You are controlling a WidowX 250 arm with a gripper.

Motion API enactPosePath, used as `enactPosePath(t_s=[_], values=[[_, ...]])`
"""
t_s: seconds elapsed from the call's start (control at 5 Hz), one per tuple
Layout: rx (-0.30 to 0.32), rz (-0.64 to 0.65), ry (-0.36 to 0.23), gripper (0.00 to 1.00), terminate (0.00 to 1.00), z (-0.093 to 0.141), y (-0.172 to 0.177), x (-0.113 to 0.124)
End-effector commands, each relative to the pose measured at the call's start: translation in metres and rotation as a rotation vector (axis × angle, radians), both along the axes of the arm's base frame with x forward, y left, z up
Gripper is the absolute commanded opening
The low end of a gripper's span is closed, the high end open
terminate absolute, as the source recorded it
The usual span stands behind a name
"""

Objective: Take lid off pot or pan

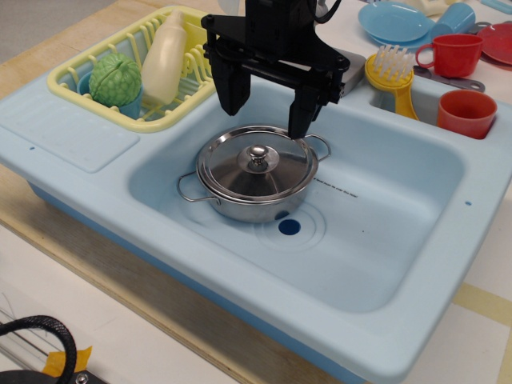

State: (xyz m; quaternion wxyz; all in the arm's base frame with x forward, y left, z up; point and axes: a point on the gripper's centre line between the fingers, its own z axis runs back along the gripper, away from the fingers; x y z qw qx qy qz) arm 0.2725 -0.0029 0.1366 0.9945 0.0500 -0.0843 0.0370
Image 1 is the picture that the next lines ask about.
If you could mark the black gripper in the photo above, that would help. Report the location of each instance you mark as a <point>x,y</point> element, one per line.
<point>275,40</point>

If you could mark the yellow dish rack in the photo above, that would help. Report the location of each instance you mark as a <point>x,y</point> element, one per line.
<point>134,41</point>

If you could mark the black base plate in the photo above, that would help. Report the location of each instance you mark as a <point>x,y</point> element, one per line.
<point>33,377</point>

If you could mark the cream toy item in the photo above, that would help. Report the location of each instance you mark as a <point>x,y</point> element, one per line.
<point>430,7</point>

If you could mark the cream plastic bottle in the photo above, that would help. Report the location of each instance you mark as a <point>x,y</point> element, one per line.
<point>161,70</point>

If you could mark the orange plastic cup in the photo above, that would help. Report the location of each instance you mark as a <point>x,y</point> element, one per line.
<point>466,112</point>

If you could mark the green toy cabbage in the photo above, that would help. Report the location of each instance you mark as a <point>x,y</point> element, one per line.
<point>115,80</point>

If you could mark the red cup with handle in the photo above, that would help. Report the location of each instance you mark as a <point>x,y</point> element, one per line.
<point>453,55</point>

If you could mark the blue plastic cup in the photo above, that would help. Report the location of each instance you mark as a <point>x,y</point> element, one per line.
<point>458,18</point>

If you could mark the grey toy utensil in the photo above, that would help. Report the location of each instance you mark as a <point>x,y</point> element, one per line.
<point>461,83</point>

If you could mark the red plate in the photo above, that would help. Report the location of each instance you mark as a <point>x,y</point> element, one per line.
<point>497,42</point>

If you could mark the stainless steel pot lid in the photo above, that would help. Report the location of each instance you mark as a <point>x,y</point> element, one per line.
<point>256,164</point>

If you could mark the light blue plate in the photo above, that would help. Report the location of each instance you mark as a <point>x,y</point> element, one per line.
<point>394,22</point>

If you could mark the yellow dish brush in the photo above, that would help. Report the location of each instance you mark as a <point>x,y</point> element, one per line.
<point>391,70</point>

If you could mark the light blue toy sink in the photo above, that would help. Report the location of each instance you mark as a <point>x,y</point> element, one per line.
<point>356,279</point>

